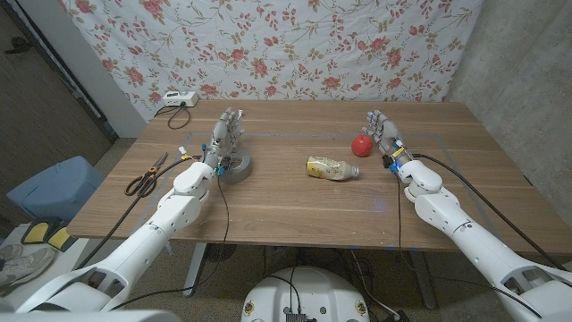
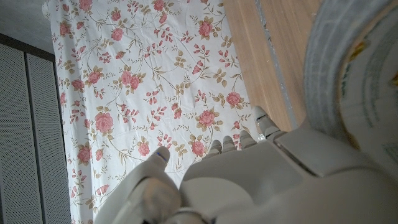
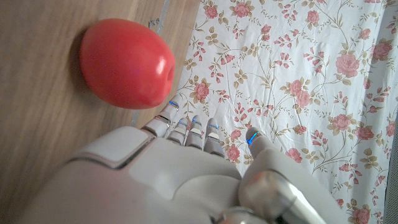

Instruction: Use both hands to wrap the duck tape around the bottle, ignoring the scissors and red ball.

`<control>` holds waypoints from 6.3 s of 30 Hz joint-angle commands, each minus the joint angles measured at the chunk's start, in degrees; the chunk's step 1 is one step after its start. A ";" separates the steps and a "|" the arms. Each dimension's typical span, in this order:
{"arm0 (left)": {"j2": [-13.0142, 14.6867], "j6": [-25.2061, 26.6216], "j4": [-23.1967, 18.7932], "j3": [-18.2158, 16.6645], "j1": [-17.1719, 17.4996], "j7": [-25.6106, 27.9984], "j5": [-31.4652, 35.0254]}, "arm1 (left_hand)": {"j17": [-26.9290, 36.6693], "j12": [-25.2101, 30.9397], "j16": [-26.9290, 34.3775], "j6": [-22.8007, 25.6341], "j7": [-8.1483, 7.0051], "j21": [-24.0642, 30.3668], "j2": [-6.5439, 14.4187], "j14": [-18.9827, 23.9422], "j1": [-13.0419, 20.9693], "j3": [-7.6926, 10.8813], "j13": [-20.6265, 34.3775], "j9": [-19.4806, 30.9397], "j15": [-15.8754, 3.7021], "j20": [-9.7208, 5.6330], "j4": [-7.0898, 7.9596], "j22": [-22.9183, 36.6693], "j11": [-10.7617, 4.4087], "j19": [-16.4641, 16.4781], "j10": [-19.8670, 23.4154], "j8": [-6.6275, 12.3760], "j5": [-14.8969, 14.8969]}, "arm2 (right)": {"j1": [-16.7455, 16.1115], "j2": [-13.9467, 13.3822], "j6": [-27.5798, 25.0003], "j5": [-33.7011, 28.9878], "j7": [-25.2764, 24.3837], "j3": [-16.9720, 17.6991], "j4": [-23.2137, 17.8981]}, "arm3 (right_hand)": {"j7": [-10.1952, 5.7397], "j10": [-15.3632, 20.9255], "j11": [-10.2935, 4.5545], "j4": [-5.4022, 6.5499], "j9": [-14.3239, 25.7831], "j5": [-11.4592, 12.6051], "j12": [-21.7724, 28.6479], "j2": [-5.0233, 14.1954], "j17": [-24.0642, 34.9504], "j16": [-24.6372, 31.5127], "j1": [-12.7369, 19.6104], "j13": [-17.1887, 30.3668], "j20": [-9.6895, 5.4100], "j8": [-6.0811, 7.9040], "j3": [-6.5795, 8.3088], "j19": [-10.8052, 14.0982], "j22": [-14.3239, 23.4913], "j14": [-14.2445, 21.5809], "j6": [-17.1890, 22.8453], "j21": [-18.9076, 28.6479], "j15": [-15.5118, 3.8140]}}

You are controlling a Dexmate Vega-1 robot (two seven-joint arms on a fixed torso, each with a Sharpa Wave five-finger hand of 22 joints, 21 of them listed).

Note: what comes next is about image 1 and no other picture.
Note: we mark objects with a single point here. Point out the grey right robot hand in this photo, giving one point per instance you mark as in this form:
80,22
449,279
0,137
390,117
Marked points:
388,134

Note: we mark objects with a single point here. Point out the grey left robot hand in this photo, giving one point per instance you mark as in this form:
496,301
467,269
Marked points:
221,138

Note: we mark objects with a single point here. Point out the clear bottle with yellow label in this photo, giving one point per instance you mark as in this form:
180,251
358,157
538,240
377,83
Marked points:
333,169

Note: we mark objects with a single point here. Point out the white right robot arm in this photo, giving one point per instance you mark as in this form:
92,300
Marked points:
473,241

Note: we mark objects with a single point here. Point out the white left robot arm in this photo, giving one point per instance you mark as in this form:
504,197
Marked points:
147,241

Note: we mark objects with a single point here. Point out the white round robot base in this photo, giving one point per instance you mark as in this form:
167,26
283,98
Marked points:
308,295

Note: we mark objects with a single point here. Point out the orange and black scissors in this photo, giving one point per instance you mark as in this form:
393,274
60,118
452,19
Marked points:
147,179

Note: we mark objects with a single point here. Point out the white power strip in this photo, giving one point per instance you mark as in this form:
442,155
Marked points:
181,98

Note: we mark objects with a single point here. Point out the floral backdrop cloth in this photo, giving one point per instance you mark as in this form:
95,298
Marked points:
268,44

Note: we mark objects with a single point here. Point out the small black floor fan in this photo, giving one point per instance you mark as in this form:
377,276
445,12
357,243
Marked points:
220,252

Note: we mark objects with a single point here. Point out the white table leg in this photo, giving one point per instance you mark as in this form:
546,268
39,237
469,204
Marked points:
194,268

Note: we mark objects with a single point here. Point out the grey table leg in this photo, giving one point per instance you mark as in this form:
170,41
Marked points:
422,277

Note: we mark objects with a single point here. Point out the blue plastic bin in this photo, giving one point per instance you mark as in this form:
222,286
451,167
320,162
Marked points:
53,188

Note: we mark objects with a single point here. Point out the yellow and black foot pedal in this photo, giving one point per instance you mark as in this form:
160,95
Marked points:
60,239
38,231

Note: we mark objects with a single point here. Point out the white robot torso edge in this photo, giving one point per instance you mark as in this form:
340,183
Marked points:
89,316

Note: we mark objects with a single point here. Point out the grey sneaker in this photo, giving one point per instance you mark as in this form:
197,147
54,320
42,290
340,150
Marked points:
27,266
9,251

